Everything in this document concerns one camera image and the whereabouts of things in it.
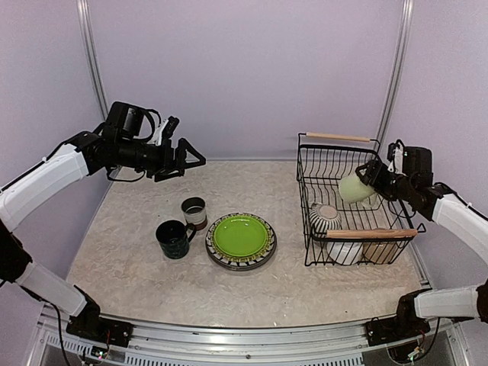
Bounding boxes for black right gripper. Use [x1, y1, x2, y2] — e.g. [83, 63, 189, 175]
[358, 159, 416, 201]

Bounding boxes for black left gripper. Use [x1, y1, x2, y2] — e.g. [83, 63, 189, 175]
[117, 136, 206, 181]

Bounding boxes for light green cup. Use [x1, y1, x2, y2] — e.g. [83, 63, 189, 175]
[339, 173, 376, 204]

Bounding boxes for brown white small bowl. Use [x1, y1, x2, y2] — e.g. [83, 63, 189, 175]
[181, 197, 207, 231]

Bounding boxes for striped black white cup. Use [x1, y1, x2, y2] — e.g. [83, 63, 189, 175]
[310, 202, 342, 236]

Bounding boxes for dark green mug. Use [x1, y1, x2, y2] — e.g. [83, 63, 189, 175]
[156, 220, 197, 259]

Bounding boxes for white plate dark stripes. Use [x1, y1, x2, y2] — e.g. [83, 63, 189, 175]
[205, 213, 278, 262]

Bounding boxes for lime green plate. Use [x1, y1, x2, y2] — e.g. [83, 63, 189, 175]
[212, 214, 268, 258]

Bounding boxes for grey reindeer plate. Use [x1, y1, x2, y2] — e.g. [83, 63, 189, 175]
[205, 245, 277, 272]

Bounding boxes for yellow green woven plate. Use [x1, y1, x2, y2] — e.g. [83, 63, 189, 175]
[210, 213, 271, 262]

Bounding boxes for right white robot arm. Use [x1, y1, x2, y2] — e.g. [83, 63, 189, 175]
[355, 159, 487, 339]

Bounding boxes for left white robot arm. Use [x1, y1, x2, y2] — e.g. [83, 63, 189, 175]
[1, 123, 206, 339]

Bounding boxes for clear glass cup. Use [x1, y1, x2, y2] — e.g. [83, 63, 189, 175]
[361, 193, 382, 210]

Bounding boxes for beige cup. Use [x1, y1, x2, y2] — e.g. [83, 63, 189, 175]
[363, 242, 397, 265]

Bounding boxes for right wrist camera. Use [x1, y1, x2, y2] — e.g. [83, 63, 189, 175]
[387, 139, 434, 187]

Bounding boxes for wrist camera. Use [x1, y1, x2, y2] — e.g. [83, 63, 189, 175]
[101, 101, 179, 146]
[387, 139, 434, 187]

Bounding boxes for black wire dish rack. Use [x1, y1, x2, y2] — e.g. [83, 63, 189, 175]
[297, 133, 426, 266]

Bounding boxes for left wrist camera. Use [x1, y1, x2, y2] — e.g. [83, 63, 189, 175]
[101, 101, 179, 146]

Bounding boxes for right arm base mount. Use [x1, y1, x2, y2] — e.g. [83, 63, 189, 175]
[364, 316, 431, 346]

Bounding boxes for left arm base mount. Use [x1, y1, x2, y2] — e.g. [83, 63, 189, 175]
[66, 318, 133, 348]

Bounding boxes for aluminium front rail frame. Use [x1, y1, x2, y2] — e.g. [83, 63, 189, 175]
[26, 300, 470, 366]

